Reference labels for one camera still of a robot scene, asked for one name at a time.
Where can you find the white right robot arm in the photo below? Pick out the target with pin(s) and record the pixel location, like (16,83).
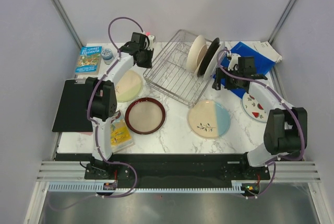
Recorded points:
(285,134)

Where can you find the metal wire dish rack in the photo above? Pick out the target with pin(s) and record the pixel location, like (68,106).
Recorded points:
(168,74)

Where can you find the small blue lidded jar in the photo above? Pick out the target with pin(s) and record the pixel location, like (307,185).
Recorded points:
(107,56)

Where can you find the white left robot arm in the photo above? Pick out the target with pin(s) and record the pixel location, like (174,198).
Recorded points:
(102,101)

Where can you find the white paper booklet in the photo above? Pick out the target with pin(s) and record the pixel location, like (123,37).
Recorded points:
(265,49)

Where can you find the blue treehouse book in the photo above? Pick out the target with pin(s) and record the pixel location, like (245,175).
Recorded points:
(89,60)

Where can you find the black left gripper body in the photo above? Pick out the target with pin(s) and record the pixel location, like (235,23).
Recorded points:
(145,58)

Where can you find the cream and green branch plate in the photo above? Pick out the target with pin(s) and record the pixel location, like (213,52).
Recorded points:
(129,86)

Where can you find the blue plastic folder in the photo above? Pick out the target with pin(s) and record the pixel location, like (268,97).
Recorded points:
(262,64)

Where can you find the watermelon pattern plate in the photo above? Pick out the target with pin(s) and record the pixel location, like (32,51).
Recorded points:
(253,108)

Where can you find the illustrated yellow paperback book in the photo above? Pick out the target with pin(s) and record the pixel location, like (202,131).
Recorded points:
(120,133)

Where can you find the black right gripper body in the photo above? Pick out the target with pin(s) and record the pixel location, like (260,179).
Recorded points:
(229,82)

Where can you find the red rimmed beige plate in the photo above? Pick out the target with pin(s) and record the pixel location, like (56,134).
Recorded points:
(145,116)

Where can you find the black clipboard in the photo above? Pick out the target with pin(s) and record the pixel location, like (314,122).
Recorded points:
(72,110)

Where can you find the black plate in rack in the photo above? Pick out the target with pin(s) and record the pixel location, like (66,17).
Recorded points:
(208,57)

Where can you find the cream and blue leaf plate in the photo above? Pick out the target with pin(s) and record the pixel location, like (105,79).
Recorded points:
(209,119)

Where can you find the white slotted cable duct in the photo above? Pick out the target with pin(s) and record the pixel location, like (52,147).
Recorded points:
(103,187)

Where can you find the pink paper sheet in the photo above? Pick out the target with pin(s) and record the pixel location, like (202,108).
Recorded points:
(85,133)

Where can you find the cream plate in rack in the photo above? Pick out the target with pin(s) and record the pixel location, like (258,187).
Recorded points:
(196,53)

